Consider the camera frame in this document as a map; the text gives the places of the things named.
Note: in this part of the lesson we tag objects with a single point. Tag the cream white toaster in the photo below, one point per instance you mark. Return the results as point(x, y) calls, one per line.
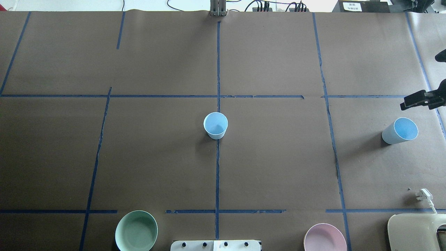
point(417, 232)

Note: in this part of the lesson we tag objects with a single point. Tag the aluminium frame post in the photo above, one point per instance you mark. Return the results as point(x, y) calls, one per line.
point(218, 8)

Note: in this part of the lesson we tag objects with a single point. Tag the black box with label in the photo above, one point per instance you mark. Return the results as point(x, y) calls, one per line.
point(363, 6)

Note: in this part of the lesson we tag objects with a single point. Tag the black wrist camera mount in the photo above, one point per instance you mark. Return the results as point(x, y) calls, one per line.
point(441, 56)

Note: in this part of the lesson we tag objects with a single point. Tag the darker blue cup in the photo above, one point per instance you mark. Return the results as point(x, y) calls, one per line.
point(401, 130)

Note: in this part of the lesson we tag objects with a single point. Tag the light blue cup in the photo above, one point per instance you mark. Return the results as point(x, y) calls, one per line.
point(215, 124)

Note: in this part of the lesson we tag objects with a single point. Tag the mint green bowl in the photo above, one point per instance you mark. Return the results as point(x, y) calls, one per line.
point(136, 231)

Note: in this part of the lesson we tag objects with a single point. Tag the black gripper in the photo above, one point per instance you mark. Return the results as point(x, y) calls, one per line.
point(418, 99)

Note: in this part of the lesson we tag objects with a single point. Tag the pink bowl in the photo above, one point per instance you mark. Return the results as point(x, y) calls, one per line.
point(324, 237)

